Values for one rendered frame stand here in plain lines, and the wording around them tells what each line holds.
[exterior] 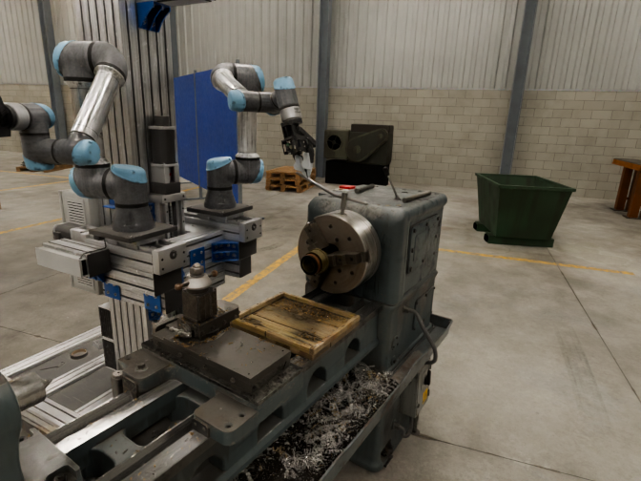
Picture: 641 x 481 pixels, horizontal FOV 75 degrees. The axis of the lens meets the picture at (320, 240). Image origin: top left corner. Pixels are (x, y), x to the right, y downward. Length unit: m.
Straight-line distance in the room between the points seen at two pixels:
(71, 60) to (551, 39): 10.95
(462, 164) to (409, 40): 3.38
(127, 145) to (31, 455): 1.20
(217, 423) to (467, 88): 10.93
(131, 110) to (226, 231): 0.64
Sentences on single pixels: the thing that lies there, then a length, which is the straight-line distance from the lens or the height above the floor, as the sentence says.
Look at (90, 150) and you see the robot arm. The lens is 1.43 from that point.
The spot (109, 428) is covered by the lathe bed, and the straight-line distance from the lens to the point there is 1.20.
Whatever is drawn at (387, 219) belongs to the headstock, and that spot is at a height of 1.22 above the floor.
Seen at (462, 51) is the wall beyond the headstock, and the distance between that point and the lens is 11.70.
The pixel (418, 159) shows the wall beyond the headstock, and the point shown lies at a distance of 11.63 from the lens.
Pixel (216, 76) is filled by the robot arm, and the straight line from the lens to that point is 1.93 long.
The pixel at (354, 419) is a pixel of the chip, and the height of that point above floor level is 0.59.
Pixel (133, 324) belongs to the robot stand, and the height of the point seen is 0.64.
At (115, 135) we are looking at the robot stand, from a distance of 1.94.
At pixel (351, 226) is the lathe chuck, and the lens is 1.54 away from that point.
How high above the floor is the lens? 1.58
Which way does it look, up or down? 16 degrees down
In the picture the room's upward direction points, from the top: 2 degrees clockwise
